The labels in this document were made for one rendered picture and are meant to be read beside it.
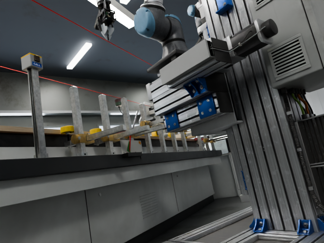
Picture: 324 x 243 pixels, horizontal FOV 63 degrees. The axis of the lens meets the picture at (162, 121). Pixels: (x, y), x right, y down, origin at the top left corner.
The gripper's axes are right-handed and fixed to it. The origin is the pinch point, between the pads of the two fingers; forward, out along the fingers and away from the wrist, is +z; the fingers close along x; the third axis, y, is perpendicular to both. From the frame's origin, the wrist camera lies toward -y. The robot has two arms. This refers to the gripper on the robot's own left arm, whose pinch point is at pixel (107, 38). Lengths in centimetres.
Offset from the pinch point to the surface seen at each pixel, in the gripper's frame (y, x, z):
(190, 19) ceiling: -197, 323, -217
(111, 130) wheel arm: -7, -2, 51
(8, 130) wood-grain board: -28, -47, 44
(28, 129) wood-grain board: -33, -37, 43
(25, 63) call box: -12.9, -40.1, 14.3
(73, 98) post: -23.5, -14.5, 27.5
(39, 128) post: -12, -37, 47
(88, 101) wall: -536, 234, -152
